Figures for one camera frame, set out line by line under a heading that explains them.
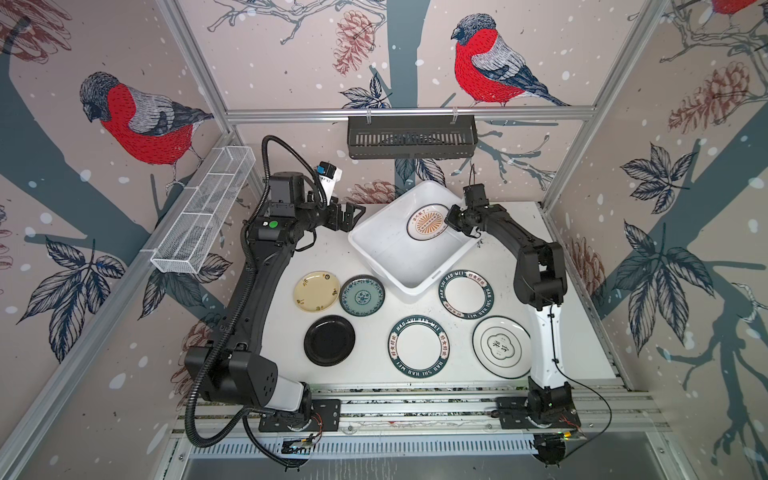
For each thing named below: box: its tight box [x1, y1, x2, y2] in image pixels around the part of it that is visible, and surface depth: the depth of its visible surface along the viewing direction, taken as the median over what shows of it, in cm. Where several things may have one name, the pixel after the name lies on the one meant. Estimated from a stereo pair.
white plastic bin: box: [348, 180, 482, 296], surface depth 106 cm
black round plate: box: [304, 314, 356, 367], surface depth 87 cm
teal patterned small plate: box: [339, 274, 386, 317], surface depth 97 cm
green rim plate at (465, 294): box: [438, 269, 494, 320], surface depth 97 cm
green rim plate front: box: [387, 315, 451, 379], surface depth 87 cm
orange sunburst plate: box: [406, 203, 449, 241], surface depth 115 cm
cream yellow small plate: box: [293, 271, 341, 312], surface depth 100 cm
